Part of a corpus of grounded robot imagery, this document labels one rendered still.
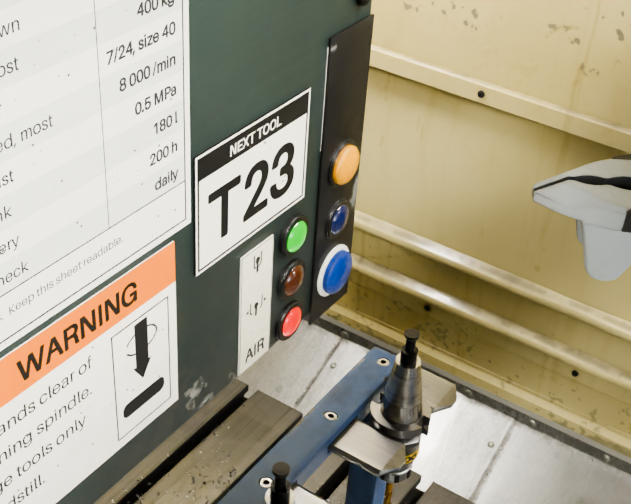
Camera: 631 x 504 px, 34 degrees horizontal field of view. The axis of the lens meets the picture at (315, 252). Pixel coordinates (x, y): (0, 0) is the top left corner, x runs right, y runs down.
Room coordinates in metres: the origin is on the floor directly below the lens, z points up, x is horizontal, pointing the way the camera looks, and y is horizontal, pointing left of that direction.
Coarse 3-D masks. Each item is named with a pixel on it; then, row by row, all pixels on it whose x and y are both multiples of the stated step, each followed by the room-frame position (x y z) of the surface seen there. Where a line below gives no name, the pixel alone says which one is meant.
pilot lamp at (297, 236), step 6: (300, 222) 0.50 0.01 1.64; (294, 228) 0.49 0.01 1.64; (300, 228) 0.50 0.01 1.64; (306, 228) 0.50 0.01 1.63; (294, 234) 0.49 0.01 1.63; (300, 234) 0.50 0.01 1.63; (288, 240) 0.49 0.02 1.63; (294, 240) 0.49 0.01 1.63; (300, 240) 0.50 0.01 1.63; (288, 246) 0.49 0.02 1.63; (294, 246) 0.49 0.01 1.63; (300, 246) 0.50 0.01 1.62
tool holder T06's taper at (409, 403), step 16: (400, 368) 0.77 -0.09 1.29; (416, 368) 0.77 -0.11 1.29; (400, 384) 0.77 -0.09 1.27; (416, 384) 0.77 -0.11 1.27; (384, 400) 0.78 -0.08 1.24; (400, 400) 0.77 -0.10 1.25; (416, 400) 0.77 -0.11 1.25; (384, 416) 0.77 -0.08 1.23; (400, 416) 0.76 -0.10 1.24; (416, 416) 0.77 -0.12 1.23
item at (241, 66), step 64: (192, 0) 0.42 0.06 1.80; (256, 0) 0.46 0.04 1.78; (320, 0) 0.51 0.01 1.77; (192, 64) 0.42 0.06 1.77; (256, 64) 0.47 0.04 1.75; (320, 64) 0.52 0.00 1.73; (192, 128) 0.42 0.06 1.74; (320, 128) 0.52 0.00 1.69; (192, 192) 0.42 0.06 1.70; (192, 256) 0.42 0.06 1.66; (192, 320) 0.42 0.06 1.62; (192, 384) 0.42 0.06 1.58; (128, 448) 0.38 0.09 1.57
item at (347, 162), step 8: (344, 152) 0.53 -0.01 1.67; (352, 152) 0.54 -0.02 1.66; (336, 160) 0.53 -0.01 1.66; (344, 160) 0.53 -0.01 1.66; (352, 160) 0.54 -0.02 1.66; (336, 168) 0.53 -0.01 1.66; (344, 168) 0.53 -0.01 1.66; (352, 168) 0.54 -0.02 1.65; (336, 176) 0.53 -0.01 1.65; (344, 176) 0.53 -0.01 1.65; (352, 176) 0.54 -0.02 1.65
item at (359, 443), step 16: (352, 432) 0.75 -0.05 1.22; (368, 432) 0.76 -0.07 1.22; (336, 448) 0.73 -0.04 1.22; (352, 448) 0.73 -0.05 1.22; (368, 448) 0.73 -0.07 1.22; (384, 448) 0.73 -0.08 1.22; (400, 448) 0.74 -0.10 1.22; (368, 464) 0.71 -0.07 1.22; (384, 464) 0.71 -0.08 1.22; (400, 464) 0.72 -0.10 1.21
